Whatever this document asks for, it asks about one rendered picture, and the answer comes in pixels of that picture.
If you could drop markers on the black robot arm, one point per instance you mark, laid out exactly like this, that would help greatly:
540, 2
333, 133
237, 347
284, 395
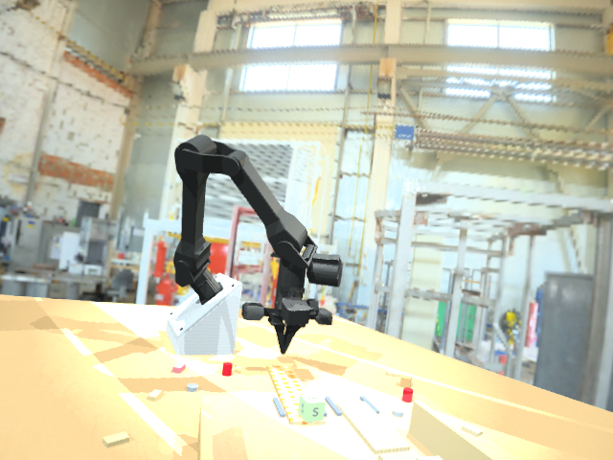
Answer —
195, 159

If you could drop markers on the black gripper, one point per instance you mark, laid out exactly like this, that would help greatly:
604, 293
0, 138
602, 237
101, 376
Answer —
256, 311

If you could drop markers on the small pink block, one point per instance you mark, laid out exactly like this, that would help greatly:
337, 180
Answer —
179, 367

